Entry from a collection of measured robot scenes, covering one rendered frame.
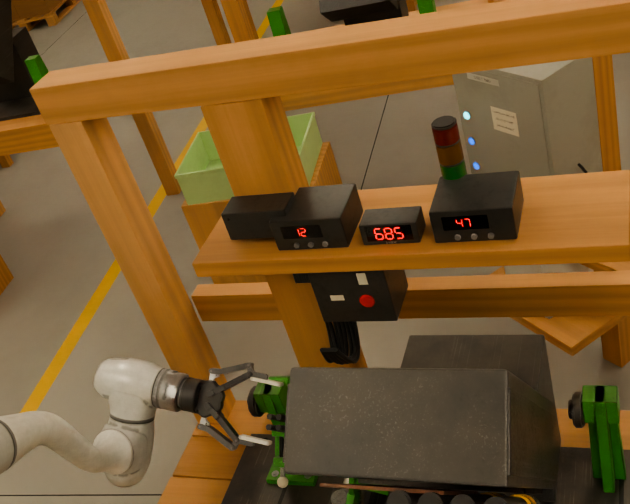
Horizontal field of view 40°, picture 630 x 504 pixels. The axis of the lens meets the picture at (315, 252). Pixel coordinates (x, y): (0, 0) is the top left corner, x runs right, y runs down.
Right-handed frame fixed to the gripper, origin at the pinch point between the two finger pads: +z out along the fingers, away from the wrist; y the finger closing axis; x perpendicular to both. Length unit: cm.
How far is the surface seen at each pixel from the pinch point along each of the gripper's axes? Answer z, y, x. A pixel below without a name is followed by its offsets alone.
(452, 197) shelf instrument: 32, 50, -18
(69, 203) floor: -253, 65, 345
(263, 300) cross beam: -14.0, 23.9, 26.3
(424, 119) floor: -25, 157, 349
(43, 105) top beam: -59, 56, -19
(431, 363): 32.1, 17.4, 3.9
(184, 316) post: -34.1, 15.8, 26.9
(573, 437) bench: 66, 6, 32
